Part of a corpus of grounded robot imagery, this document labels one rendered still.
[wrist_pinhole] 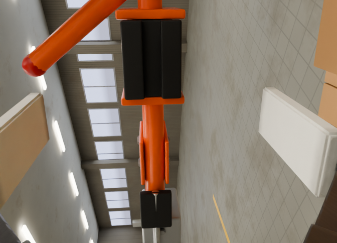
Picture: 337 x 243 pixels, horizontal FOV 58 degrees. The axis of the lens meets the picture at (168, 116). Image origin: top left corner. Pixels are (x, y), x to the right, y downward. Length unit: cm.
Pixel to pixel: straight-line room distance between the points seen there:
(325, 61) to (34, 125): 47
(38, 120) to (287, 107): 13
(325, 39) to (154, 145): 36
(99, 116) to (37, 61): 1084
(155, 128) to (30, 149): 16
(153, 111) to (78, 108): 1074
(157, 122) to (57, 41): 12
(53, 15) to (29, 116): 921
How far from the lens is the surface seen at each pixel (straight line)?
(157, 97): 28
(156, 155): 32
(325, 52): 56
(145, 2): 28
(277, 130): 17
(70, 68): 1009
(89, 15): 30
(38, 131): 18
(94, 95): 1057
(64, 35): 31
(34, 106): 17
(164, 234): 37
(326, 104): 132
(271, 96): 18
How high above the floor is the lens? 123
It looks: 4 degrees down
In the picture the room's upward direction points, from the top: 92 degrees counter-clockwise
